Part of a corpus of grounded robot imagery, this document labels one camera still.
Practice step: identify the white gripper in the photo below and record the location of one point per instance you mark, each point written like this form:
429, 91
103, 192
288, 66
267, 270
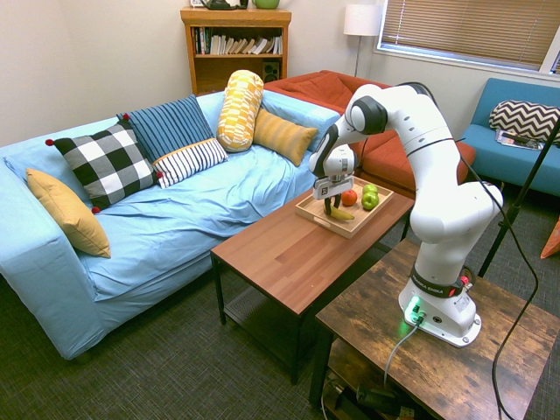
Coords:
339, 184

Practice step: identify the yellow banana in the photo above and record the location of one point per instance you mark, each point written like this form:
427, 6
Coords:
343, 214

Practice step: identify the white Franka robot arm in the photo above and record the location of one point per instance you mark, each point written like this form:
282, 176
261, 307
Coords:
442, 205

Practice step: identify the light wooden tray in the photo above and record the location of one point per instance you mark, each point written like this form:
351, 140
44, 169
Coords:
354, 225

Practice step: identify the large orange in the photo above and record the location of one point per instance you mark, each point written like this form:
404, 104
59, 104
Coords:
349, 198

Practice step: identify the green apple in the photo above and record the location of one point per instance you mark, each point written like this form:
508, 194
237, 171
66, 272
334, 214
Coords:
370, 189
370, 201

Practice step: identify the rust red sofa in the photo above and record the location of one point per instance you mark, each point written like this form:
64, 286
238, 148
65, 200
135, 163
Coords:
385, 157

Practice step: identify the mustard ribbed pillow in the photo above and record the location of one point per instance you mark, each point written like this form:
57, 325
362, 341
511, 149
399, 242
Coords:
284, 135

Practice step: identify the yellow white patterned bolster pillow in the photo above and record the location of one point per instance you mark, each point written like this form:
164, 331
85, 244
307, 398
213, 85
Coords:
240, 109

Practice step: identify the small black speaker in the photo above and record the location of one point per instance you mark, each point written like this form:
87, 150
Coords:
271, 72

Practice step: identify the white navy striped pillow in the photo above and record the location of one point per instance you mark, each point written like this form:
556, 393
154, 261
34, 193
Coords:
190, 161

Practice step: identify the light blue covered sofa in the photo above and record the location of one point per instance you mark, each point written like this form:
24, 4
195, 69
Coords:
184, 210

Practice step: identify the teal blue couch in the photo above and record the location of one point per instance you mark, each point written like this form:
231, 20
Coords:
494, 162

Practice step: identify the blue striped pillow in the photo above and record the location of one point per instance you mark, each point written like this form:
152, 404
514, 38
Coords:
170, 124

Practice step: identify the row of paperback books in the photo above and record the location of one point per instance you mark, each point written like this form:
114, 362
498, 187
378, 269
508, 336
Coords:
236, 45

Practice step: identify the white shade floor lamp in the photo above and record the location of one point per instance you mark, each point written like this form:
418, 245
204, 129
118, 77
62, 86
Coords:
362, 19

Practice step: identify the rustic dark wood stand table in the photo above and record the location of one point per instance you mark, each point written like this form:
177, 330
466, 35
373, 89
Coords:
437, 363

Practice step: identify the stack of magazines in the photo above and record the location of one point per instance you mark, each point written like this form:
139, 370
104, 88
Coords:
518, 141

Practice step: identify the black equipment under table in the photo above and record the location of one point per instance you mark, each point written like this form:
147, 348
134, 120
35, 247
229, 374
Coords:
372, 398

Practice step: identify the wooden bookshelf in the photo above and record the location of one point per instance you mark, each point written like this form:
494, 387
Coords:
236, 17

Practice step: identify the black white chevron pillow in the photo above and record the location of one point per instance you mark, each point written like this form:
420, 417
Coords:
525, 118

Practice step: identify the green pot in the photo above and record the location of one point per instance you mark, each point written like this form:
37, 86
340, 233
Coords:
266, 3

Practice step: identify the wooden window blinds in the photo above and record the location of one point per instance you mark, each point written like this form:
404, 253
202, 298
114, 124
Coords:
464, 26

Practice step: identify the orange cushion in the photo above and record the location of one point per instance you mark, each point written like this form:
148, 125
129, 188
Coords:
553, 242

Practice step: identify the black white checkered pillow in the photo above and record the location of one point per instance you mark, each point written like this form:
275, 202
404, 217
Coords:
107, 164

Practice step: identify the black object on bookshelf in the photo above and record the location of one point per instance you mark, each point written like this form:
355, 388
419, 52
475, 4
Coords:
221, 4

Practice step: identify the plain mustard yellow pillow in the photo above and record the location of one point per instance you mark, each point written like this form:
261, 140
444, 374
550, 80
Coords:
70, 214

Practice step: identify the wooden coffee table black frame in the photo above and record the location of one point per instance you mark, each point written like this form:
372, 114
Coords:
289, 254

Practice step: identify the black camera stand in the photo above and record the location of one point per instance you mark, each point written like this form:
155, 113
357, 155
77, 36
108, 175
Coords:
520, 197

